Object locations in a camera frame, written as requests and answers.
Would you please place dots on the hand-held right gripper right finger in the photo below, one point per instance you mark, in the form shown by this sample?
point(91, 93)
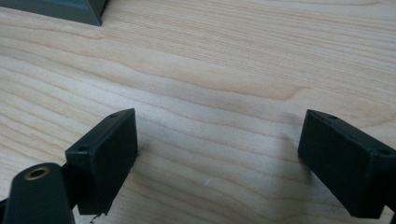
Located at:
point(339, 161)

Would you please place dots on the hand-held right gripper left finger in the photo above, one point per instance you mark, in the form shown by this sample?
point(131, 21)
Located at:
point(102, 161)

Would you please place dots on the grey plastic box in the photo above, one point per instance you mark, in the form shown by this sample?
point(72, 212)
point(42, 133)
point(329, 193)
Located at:
point(62, 9)

